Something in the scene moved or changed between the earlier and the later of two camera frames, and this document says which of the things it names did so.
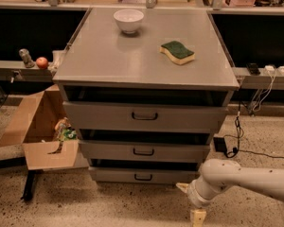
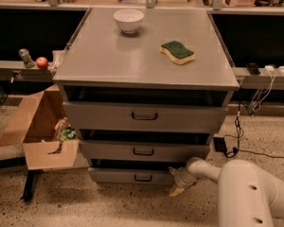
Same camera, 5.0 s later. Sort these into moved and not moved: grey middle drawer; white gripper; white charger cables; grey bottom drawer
Moved: white gripper
Not moved: grey bottom drawer; white charger cables; grey middle drawer
